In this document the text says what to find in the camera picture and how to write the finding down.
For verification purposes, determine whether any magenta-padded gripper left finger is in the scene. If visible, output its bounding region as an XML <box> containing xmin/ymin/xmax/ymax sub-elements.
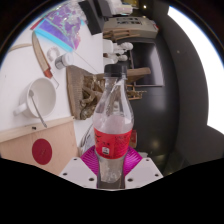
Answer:
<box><xmin>58</xmin><ymin>145</ymin><xmax>102</xmax><ymax>190</ymax></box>

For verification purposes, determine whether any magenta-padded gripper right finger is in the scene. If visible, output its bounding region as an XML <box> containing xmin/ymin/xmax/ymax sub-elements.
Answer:
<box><xmin>122</xmin><ymin>145</ymin><xmax>164</xmax><ymax>190</ymax></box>

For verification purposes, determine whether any clear red-labelled drink bottle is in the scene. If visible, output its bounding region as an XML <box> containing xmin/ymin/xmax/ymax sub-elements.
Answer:
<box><xmin>92</xmin><ymin>63</ymin><xmax>135</xmax><ymax>184</ymax></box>

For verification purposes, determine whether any grey newspaper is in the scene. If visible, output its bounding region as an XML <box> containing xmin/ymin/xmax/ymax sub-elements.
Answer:
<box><xmin>78</xmin><ymin>123</ymin><xmax>98</xmax><ymax>156</ymax></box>

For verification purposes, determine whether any red box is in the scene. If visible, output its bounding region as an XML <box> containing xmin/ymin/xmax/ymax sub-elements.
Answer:
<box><xmin>130</xmin><ymin>129</ymin><xmax>138</xmax><ymax>149</ymax></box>

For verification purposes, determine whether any flat round red coaster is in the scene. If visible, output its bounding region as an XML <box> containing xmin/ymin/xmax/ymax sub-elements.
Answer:
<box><xmin>31</xmin><ymin>138</ymin><xmax>54</xmax><ymax>166</ymax></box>

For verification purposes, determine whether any tan wood-framed canvas panel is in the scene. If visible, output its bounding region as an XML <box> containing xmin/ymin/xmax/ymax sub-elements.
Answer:
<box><xmin>0</xmin><ymin>115</ymin><xmax>79</xmax><ymax>176</ymax></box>

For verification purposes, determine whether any metal spoon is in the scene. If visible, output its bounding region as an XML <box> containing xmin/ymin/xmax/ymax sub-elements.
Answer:
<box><xmin>28</xmin><ymin>89</ymin><xmax>48</xmax><ymax>129</ymax></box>

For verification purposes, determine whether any golden sculpture on wooden board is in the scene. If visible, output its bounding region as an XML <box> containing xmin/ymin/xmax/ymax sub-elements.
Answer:
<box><xmin>65</xmin><ymin>64</ymin><xmax>152</xmax><ymax>121</ymax></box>

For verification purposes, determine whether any white ceramic mug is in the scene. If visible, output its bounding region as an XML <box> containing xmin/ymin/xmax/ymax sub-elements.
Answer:
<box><xmin>13</xmin><ymin>77</ymin><xmax>58</xmax><ymax>119</ymax></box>

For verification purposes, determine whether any small black-labelled jar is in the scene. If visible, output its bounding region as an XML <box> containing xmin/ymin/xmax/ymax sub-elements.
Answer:
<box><xmin>54</xmin><ymin>53</ymin><xmax>75</xmax><ymax>70</ymax></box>

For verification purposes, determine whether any small white plaster bust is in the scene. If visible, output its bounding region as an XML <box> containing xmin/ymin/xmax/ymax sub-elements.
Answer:
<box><xmin>111</xmin><ymin>53</ymin><xmax>129</xmax><ymax>63</ymax></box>

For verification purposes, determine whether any long white ceiling light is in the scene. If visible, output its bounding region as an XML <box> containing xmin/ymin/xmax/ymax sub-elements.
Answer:
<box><xmin>166</xmin><ymin>4</ymin><xmax>224</xmax><ymax>127</ymax></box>

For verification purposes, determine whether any large white plaster bust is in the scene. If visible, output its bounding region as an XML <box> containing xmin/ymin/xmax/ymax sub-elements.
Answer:
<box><xmin>116</xmin><ymin>41</ymin><xmax>134</xmax><ymax>51</ymax></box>

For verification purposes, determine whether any thin wooden stick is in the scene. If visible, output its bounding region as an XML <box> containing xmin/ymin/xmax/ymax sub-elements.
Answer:
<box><xmin>8</xmin><ymin>42</ymin><xmax>34</xmax><ymax>54</ymax></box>

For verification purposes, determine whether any tall wooden easel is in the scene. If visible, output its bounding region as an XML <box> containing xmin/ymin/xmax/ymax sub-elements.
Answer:
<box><xmin>102</xmin><ymin>28</ymin><xmax>141</xmax><ymax>42</ymax></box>

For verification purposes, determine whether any purple and cyan print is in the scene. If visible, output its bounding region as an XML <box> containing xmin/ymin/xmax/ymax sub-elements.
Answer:
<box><xmin>31</xmin><ymin>1</ymin><xmax>88</xmax><ymax>53</ymax></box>

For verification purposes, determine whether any white cabinet with posters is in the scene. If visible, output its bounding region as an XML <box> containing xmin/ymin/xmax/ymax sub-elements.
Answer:
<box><xmin>102</xmin><ymin>16</ymin><xmax>159</xmax><ymax>40</ymax></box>

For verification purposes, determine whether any large black box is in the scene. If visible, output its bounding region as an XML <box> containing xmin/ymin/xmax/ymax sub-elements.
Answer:
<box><xmin>78</xmin><ymin>0</ymin><xmax>104</xmax><ymax>36</ymax></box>

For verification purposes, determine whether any small black box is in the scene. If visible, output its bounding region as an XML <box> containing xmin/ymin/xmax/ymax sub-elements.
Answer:
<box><xmin>96</xmin><ymin>0</ymin><xmax>116</xmax><ymax>18</ymax></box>

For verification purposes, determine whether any black wall screen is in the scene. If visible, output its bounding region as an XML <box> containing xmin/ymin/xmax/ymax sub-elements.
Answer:
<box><xmin>128</xmin><ymin>41</ymin><xmax>165</xmax><ymax>88</ymax></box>

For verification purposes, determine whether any white tape ring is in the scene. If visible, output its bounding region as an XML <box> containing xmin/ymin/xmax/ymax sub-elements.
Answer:
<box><xmin>46</xmin><ymin>46</ymin><xmax>62</xmax><ymax>63</ymax></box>

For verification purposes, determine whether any wooden-handled tool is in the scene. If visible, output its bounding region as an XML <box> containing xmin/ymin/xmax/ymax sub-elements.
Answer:
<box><xmin>31</xmin><ymin>31</ymin><xmax>54</xmax><ymax>79</ymax></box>

